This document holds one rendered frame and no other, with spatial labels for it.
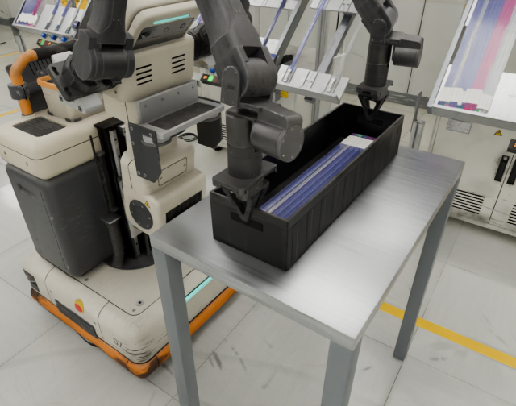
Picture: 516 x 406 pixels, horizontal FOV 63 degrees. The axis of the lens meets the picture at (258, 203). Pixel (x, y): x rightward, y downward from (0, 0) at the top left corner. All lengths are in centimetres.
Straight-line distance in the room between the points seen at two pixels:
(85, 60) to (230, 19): 39
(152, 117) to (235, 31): 58
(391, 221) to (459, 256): 133
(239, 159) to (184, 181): 69
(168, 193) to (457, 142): 143
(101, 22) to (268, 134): 46
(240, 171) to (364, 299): 30
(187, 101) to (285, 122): 69
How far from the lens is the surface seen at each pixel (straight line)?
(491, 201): 231
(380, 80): 115
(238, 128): 65
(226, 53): 64
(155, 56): 117
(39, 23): 348
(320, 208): 81
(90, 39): 94
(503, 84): 190
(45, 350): 184
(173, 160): 131
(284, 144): 60
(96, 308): 153
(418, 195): 105
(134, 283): 156
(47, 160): 137
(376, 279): 79
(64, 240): 151
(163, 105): 119
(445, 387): 171
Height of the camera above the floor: 133
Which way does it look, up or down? 34 degrees down
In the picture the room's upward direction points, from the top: straight up
